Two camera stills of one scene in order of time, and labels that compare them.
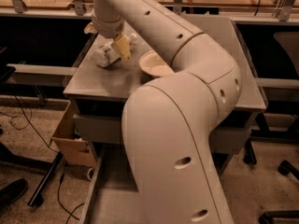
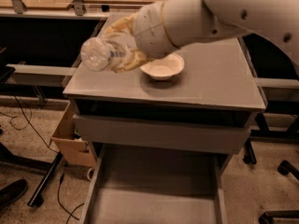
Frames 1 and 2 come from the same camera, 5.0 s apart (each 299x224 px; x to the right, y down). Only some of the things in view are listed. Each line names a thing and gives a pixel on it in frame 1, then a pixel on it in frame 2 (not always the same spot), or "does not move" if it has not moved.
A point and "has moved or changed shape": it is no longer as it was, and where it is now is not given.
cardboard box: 73,150 does not move
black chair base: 268,217 does not move
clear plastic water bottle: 107,53 has moved or changed shape
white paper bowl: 150,63 does not move
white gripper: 105,29 → 150,32
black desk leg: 37,200 does not move
